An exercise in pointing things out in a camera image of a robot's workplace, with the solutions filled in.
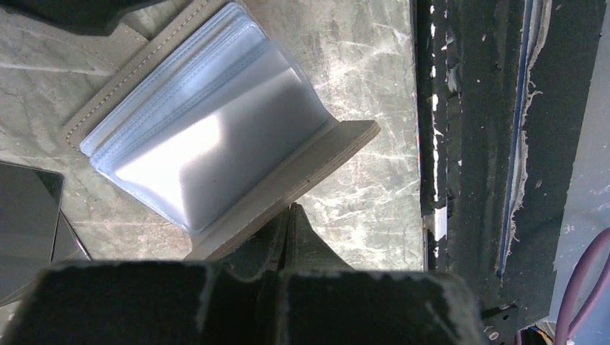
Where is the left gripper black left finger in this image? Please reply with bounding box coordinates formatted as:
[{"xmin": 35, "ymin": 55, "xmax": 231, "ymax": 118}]
[{"xmin": 1, "ymin": 210, "xmax": 290, "ymax": 344}]

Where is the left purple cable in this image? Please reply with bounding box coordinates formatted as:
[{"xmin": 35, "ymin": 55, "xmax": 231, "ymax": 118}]
[{"xmin": 552, "ymin": 227, "xmax": 610, "ymax": 345}]

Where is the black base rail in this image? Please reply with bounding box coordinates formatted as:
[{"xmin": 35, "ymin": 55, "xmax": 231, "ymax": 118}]
[{"xmin": 412, "ymin": 1, "xmax": 609, "ymax": 344}]

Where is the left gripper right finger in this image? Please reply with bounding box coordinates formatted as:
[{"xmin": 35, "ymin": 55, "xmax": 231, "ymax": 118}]
[{"xmin": 281, "ymin": 203, "xmax": 486, "ymax": 344}]

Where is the black card wallet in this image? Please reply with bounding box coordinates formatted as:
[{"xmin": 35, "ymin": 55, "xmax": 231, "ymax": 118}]
[{"xmin": 1, "ymin": 162, "xmax": 91, "ymax": 307}]

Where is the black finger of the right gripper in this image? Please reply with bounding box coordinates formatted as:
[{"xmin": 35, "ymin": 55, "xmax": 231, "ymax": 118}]
[{"xmin": 1, "ymin": 0, "xmax": 161, "ymax": 36}]

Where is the grey card holder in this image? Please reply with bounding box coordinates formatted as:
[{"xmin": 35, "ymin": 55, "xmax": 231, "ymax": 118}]
[{"xmin": 64, "ymin": 1, "xmax": 380, "ymax": 260}]

